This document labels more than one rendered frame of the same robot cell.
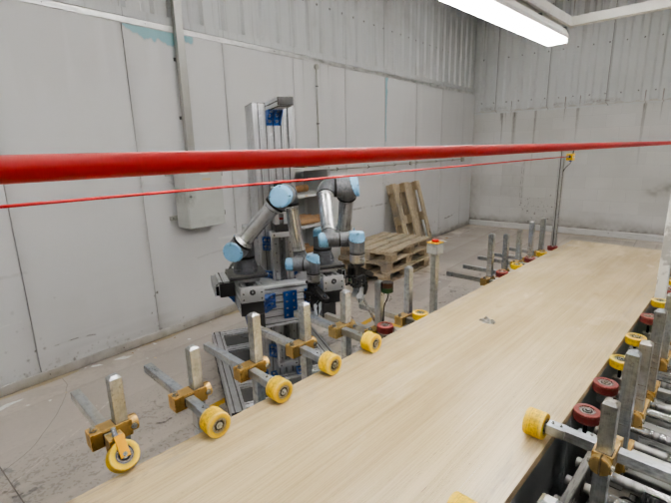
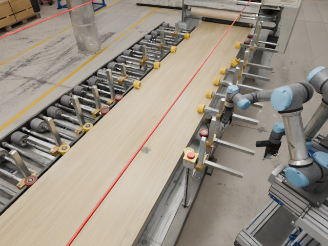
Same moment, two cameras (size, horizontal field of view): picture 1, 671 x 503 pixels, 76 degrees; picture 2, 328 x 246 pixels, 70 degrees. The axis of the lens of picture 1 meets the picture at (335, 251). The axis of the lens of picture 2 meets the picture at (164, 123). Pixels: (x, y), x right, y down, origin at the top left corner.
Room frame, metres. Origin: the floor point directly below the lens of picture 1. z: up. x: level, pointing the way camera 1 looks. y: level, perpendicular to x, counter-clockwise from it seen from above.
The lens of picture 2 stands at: (3.18, -0.99, 2.25)
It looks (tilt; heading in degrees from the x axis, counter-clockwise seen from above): 42 degrees down; 161
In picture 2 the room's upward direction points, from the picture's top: 1 degrees counter-clockwise
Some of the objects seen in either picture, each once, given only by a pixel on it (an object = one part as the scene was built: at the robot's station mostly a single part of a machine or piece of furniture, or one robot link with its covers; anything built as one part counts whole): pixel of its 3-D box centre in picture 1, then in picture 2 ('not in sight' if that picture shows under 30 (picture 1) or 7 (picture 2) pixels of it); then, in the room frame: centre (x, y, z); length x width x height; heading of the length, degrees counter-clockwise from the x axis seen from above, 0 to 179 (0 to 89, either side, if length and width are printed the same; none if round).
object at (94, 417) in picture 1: (92, 415); (256, 65); (1.20, 0.78, 0.95); 0.36 x 0.03 x 0.03; 45
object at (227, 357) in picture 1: (239, 364); (240, 86); (1.51, 0.38, 0.95); 0.50 x 0.04 x 0.04; 45
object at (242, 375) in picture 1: (252, 368); not in sight; (1.48, 0.33, 0.95); 0.13 x 0.06 x 0.05; 135
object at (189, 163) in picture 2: (434, 248); (190, 160); (2.40, -0.57, 1.18); 0.07 x 0.07 x 0.08; 45
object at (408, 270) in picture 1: (407, 308); (200, 160); (2.21, -0.39, 0.89); 0.03 x 0.03 x 0.48; 45
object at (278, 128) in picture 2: (313, 263); (278, 130); (2.32, 0.13, 1.13); 0.09 x 0.08 x 0.11; 82
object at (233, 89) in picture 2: (356, 243); (232, 93); (2.04, -0.11, 1.30); 0.09 x 0.08 x 0.11; 5
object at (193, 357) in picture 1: (199, 409); (237, 80); (1.32, 0.49, 0.88); 0.03 x 0.03 x 0.48; 45
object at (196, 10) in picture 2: not in sight; (227, 15); (-0.20, 1.23, 1.05); 1.43 x 0.12 x 0.12; 45
